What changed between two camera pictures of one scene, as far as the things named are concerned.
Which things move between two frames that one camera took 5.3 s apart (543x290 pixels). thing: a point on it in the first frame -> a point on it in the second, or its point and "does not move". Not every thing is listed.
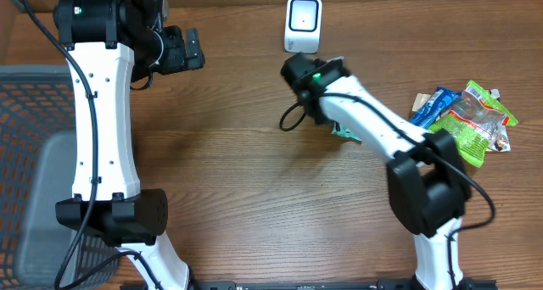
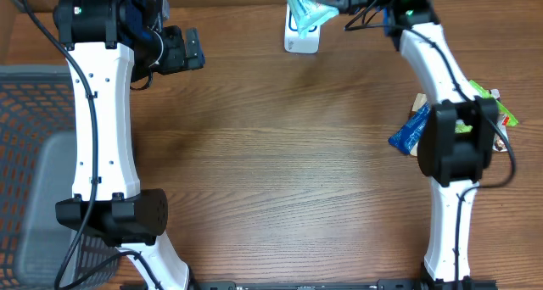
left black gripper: [175, 36] does not move
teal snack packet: [338, 130] -> [306, 7]
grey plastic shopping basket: [36, 169] does not move
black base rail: [322, 285] does not move
